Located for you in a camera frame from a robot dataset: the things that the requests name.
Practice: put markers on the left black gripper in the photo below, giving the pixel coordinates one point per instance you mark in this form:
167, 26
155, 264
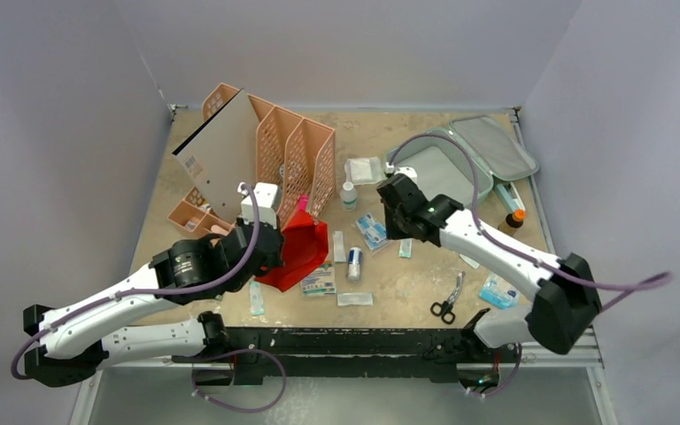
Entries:
275, 260

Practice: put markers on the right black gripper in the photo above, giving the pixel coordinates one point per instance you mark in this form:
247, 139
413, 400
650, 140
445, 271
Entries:
391, 199

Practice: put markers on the teal bandage strip packet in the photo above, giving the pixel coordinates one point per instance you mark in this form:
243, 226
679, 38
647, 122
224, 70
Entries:
405, 248

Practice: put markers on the teal printed plaster packet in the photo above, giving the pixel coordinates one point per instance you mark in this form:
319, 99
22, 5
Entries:
257, 306

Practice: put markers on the red first aid pouch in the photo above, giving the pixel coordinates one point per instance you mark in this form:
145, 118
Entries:
305, 248

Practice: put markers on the alcohol wipes bag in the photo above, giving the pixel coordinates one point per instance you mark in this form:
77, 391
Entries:
373, 232

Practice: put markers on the white bandage strip packet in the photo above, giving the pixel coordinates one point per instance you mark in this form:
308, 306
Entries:
339, 254

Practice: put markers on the clear packet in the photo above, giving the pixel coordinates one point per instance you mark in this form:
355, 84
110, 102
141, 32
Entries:
355, 299

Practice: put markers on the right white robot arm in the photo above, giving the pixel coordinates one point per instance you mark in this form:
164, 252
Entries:
559, 309

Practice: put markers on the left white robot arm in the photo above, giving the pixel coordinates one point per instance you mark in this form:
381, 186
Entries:
68, 345

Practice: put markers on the pink marker pen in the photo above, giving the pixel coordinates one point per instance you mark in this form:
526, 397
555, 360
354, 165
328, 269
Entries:
303, 202

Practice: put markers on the green orange dressing packet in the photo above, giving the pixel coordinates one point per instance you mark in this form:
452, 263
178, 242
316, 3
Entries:
320, 282

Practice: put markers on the small white plastic bottle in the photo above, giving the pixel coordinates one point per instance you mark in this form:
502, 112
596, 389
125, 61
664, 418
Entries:
349, 196

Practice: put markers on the white gauze pad packet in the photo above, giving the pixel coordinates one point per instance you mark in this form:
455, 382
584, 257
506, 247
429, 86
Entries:
363, 171

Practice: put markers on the blue white bandage roll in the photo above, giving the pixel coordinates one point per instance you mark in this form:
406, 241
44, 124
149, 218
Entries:
354, 264

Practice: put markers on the white square packet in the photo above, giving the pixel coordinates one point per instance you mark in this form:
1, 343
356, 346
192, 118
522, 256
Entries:
471, 262

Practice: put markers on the pink plastic desk organizer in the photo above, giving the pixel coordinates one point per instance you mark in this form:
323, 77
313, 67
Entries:
292, 151

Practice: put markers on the brown bottle orange cap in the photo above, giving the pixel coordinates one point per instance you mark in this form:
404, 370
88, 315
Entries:
513, 222

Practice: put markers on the grey folder board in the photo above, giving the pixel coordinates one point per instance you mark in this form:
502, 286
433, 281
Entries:
220, 154

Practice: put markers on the blue wipes packet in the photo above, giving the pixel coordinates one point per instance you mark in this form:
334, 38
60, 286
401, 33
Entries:
498, 292

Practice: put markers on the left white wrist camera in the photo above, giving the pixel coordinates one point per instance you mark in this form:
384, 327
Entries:
260, 201

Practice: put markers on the black handled scissors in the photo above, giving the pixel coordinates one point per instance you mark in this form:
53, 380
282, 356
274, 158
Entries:
443, 310

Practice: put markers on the black table front rail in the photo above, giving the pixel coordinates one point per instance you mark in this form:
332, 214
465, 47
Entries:
441, 355

